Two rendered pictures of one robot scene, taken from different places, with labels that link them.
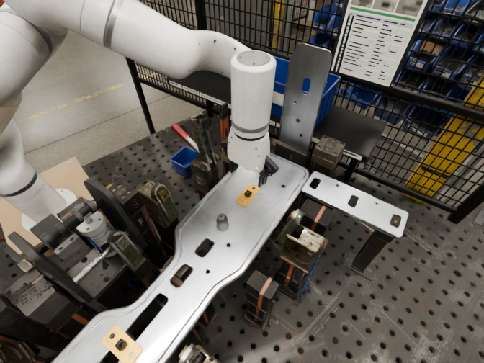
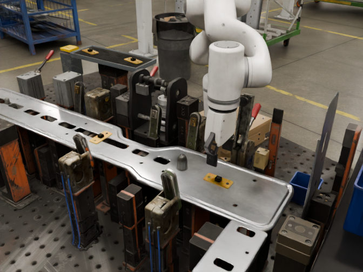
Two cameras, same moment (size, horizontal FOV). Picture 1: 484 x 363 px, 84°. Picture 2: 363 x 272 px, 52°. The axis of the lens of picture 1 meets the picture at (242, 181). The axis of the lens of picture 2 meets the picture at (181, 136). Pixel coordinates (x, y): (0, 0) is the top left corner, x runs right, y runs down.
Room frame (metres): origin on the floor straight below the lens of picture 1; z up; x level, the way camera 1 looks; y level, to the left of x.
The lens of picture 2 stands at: (0.36, -0.89, 1.66)
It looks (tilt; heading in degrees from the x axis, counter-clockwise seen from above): 30 degrees down; 89
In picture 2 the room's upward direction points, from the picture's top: straight up
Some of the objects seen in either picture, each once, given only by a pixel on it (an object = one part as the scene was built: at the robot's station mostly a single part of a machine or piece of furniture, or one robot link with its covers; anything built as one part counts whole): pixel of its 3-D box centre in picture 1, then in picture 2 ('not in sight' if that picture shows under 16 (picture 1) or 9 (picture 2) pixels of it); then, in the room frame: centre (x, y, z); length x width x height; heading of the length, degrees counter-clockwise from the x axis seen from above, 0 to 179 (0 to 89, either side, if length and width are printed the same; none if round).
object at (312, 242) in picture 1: (295, 266); (162, 249); (0.33, -0.16, 0.87); 0.12 x 0.09 x 0.35; 56
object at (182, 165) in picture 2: (222, 222); (182, 163); (0.39, 0.05, 1.02); 0.03 x 0.03 x 0.07
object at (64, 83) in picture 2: not in sight; (74, 120); (-0.07, 0.57, 0.90); 0.13 x 0.10 x 0.41; 56
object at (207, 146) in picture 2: (264, 161); (213, 138); (0.46, -0.06, 1.17); 0.08 x 0.01 x 0.06; 56
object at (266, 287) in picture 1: (260, 302); (133, 229); (0.23, -0.05, 0.84); 0.11 x 0.08 x 0.29; 56
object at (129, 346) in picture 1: (121, 344); (100, 136); (0.10, 0.24, 1.01); 0.08 x 0.04 x 0.01; 56
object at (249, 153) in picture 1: (249, 144); (222, 121); (0.49, -0.02, 1.20); 0.10 x 0.07 x 0.11; 56
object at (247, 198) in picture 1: (248, 194); (218, 179); (0.49, -0.02, 1.01); 0.08 x 0.04 x 0.01; 146
